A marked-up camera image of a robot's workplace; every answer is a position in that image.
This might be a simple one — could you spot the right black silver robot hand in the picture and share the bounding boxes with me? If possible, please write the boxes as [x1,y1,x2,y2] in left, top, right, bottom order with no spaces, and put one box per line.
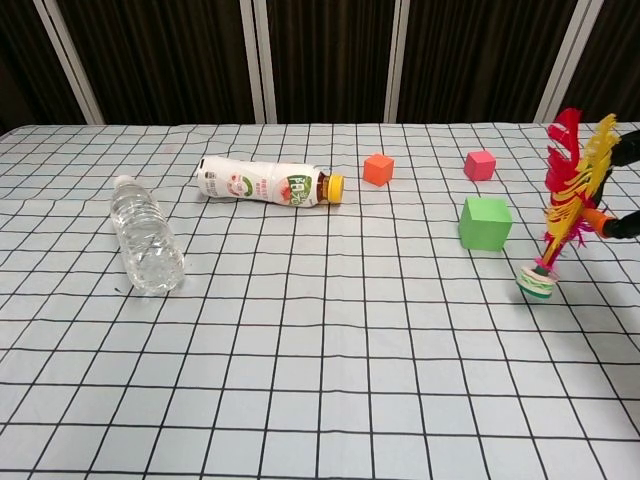
[582,130,640,242]

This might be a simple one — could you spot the colourful feather shuttlecock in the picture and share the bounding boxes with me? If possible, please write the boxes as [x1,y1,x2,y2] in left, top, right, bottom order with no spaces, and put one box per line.
[516,107,621,301]

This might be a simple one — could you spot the green foam cube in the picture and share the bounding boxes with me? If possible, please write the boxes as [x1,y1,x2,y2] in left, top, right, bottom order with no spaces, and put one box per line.
[458,196,514,251]

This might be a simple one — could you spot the pink-red foam cube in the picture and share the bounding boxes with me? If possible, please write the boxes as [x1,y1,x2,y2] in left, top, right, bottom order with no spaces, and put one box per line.
[463,150,497,182]

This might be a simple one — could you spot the orange foam cube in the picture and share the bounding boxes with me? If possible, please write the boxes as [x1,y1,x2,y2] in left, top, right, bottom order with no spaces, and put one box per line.
[362,153,396,187]

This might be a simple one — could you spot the checkered white tablecloth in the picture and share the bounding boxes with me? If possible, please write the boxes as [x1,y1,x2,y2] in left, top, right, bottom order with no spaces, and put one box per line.
[0,121,640,480]

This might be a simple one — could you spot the white drink bottle yellow cap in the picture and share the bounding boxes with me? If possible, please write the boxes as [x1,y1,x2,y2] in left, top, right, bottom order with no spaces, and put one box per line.
[196,155,347,210]

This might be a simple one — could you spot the clear plastic water bottle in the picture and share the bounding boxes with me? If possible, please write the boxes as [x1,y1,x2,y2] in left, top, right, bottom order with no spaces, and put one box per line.
[110,174,187,296]

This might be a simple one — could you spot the white partition frame post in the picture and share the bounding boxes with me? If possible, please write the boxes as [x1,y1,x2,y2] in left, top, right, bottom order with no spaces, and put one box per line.
[238,0,279,124]
[386,0,415,123]
[31,0,105,125]
[535,0,582,123]

